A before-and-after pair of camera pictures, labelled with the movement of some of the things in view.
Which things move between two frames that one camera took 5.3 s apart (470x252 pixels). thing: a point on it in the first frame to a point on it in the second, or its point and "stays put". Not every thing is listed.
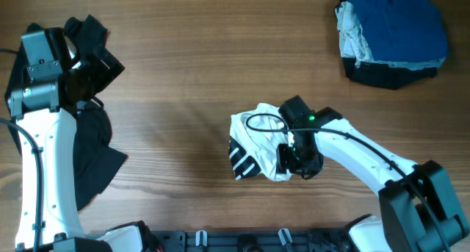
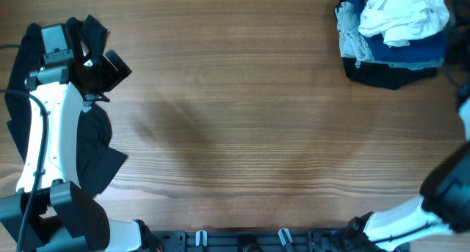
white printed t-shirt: x=255 y=137 to x=402 y=14
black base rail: x=191 y=240 stays put
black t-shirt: x=96 y=159 stays put
